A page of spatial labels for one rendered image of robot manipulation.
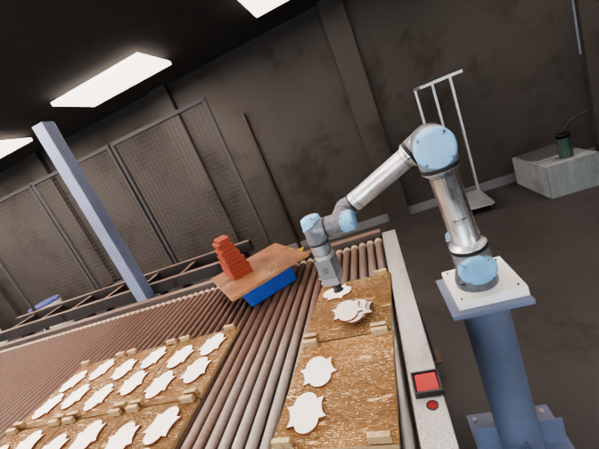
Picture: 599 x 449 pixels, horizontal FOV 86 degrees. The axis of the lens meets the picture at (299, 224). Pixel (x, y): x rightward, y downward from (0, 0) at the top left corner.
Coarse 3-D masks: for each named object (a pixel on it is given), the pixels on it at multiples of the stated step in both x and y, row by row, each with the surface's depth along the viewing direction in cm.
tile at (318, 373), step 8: (312, 360) 113; (320, 360) 111; (328, 360) 110; (312, 368) 109; (320, 368) 108; (328, 368) 106; (304, 376) 107; (312, 376) 106; (320, 376) 104; (328, 376) 103; (304, 384) 104; (312, 384) 102; (320, 384) 101
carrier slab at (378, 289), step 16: (352, 288) 150; (368, 288) 144; (384, 288) 139; (320, 304) 148; (336, 304) 142; (384, 304) 128; (320, 320) 135; (368, 320) 123; (384, 320) 119; (320, 336) 125; (336, 336) 121; (352, 336) 118
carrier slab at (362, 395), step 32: (320, 352) 116; (352, 352) 110; (384, 352) 104; (352, 384) 97; (384, 384) 92; (288, 416) 95; (352, 416) 87; (384, 416) 83; (320, 448) 82; (352, 448) 79; (384, 448) 77
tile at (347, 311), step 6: (348, 300) 133; (342, 306) 130; (348, 306) 129; (354, 306) 127; (336, 312) 129; (342, 312) 127; (348, 312) 125; (354, 312) 124; (336, 318) 125; (342, 318) 123; (348, 318) 122; (354, 318) 121
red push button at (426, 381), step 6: (432, 372) 91; (414, 378) 91; (420, 378) 91; (426, 378) 90; (432, 378) 89; (420, 384) 89; (426, 384) 88; (432, 384) 87; (438, 384) 87; (420, 390) 87
